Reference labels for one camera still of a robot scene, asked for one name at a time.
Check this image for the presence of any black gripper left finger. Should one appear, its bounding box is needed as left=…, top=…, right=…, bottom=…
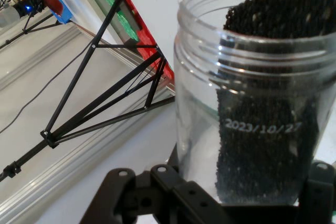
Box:
left=86, top=165, right=226, bottom=224

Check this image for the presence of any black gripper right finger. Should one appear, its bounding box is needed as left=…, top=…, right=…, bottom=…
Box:
left=299, top=161, right=336, bottom=224

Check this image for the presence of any clear jar with black seeds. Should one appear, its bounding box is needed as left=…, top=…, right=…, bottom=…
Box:
left=173, top=0, right=336, bottom=208

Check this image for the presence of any large black tripod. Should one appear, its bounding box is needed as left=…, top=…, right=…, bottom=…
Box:
left=0, top=0, right=176, bottom=183

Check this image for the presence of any red foam brick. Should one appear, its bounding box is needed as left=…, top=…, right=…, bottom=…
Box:
left=91, top=0, right=175, bottom=88

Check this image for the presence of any round red object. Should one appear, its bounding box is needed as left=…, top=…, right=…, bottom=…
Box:
left=43, top=0, right=64, bottom=16

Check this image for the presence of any small black tripod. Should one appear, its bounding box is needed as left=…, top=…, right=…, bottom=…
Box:
left=0, top=11, right=62, bottom=50

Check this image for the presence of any black device with blue light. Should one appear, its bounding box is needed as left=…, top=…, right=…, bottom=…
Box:
left=13, top=0, right=44, bottom=16

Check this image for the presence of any aluminium rail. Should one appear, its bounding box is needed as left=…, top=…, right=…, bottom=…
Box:
left=0, top=77, right=176, bottom=224

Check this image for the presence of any thin black tripod cable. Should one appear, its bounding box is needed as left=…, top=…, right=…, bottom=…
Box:
left=0, top=42, right=95, bottom=134

